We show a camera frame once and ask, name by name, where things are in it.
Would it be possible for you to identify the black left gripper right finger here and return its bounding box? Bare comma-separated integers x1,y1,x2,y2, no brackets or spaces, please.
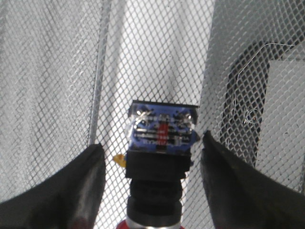
201,130,305,229

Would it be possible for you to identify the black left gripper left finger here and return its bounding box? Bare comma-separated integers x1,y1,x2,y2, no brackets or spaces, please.
0,144,106,229

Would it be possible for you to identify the red emergency stop button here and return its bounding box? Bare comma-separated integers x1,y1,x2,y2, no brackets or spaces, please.
113,100,199,229

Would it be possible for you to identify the silver mesh tray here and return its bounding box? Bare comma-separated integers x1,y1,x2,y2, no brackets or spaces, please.
0,0,305,229

